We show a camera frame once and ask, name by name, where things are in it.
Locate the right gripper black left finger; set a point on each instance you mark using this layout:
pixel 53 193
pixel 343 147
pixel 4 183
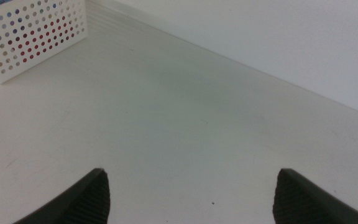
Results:
pixel 82 202

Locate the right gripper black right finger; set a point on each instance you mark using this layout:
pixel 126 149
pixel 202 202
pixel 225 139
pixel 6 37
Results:
pixel 303 205

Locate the red cola can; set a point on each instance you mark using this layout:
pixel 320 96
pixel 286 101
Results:
pixel 36 39

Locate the white perforated plastic basket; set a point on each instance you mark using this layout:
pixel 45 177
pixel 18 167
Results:
pixel 76 37

